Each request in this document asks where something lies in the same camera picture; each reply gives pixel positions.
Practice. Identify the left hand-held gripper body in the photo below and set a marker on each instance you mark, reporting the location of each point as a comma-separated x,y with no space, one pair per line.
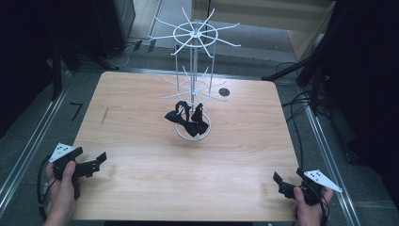
61,152

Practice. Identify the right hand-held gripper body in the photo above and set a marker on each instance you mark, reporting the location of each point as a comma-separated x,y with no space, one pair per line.
321,179

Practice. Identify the person's right hand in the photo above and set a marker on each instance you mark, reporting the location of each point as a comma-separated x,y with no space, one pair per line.
309,215

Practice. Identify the person's left hand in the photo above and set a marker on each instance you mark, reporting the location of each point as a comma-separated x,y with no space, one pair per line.
62,194

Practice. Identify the black cabinet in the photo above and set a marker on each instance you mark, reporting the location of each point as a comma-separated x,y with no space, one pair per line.
117,25

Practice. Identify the light wooden board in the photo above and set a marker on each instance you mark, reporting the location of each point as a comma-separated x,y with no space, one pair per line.
251,15

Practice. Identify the aluminium floor rail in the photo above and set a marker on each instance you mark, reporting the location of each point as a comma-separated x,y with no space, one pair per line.
329,163
34,141

